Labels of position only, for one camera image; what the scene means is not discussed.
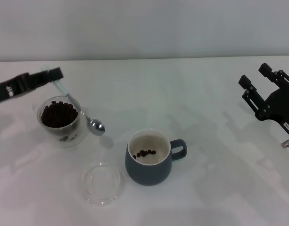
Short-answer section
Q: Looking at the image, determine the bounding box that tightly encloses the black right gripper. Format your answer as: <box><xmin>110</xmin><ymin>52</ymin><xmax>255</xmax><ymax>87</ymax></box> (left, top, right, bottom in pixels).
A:
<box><xmin>238</xmin><ymin>63</ymin><xmax>289</xmax><ymax>137</ymax></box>

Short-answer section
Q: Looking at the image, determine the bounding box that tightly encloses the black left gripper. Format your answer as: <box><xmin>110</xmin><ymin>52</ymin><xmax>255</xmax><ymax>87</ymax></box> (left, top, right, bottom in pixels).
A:
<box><xmin>0</xmin><ymin>67</ymin><xmax>64</xmax><ymax>105</ymax></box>

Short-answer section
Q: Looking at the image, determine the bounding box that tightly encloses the light blue handled metal spoon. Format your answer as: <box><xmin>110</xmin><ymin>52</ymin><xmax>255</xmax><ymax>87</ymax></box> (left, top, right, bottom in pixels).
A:
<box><xmin>41</xmin><ymin>66</ymin><xmax>106</xmax><ymax>137</ymax></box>

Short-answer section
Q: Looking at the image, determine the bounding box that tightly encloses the small coffee bean cluster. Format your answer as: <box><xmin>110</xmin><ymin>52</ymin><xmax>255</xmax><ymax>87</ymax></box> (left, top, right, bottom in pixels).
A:
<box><xmin>132</xmin><ymin>149</ymin><xmax>157</xmax><ymax>160</ymax></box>

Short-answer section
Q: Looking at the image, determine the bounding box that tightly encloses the dark blue ceramic mug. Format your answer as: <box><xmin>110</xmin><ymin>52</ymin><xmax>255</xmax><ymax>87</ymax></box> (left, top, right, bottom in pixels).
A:
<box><xmin>124</xmin><ymin>128</ymin><xmax>188</xmax><ymax>186</ymax></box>

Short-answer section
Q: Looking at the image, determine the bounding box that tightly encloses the coffee beans heap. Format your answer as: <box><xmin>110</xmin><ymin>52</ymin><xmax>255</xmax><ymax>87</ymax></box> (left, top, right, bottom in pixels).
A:
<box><xmin>41</xmin><ymin>100</ymin><xmax>79</xmax><ymax>128</ymax></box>

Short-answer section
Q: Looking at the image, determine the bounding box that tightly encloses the clear glass saucer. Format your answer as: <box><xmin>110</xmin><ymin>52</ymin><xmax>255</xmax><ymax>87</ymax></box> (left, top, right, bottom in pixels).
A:
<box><xmin>81</xmin><ymin>161</ymin><xmax>126</xmax><ymax>207</ymax></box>

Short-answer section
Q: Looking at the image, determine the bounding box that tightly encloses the double-wall glass cup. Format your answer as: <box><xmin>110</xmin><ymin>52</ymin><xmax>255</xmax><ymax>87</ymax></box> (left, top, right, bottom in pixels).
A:
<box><xmin>32</xmin><ymin>95</ymin><xmax>91</xmax><ymax>148</ymax></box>

